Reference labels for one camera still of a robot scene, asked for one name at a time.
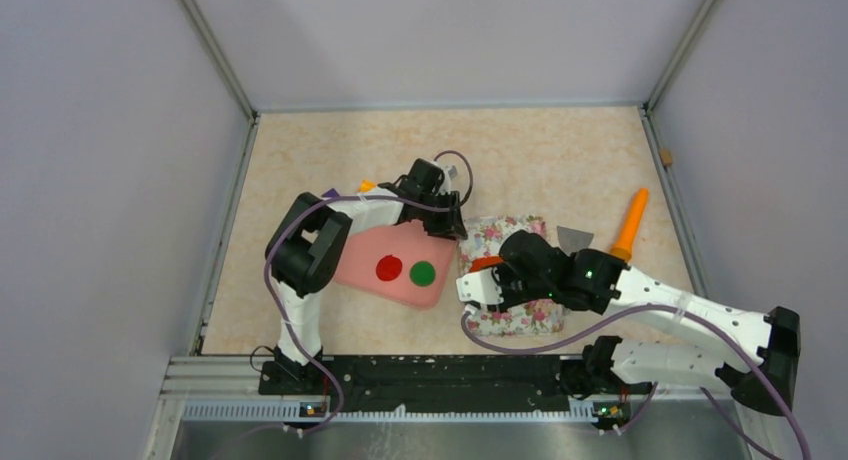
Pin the orange-red dough piece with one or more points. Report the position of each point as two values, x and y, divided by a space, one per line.
484 263

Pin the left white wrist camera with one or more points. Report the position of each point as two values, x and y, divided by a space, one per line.
450 174

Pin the green dough disc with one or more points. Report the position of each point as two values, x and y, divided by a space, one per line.
422 274

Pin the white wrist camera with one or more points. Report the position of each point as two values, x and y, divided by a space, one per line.
479 288
450 174

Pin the pink plastic tray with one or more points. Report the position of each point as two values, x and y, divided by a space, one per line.
410 243

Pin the small wooden cork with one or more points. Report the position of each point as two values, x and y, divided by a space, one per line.
666 157

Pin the orange yellow green block stack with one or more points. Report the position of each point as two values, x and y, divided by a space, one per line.
366 186

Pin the red dough disc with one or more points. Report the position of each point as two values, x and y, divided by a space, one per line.
388 268

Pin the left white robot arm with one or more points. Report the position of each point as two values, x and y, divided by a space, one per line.
304 252

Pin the orange toy carrot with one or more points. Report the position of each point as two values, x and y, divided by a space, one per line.
622 246

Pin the floral patterned tray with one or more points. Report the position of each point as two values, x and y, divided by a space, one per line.
485 237

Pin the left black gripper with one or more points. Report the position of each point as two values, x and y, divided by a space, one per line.
451 226

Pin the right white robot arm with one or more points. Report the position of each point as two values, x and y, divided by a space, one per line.
754 354

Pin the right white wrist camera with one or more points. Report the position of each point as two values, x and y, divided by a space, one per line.
479 288

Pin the metal scraper wooden handle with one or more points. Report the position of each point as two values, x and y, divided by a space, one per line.
572 240

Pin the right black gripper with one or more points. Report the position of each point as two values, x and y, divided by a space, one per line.
500 272

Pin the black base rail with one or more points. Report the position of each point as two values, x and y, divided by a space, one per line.
444 384

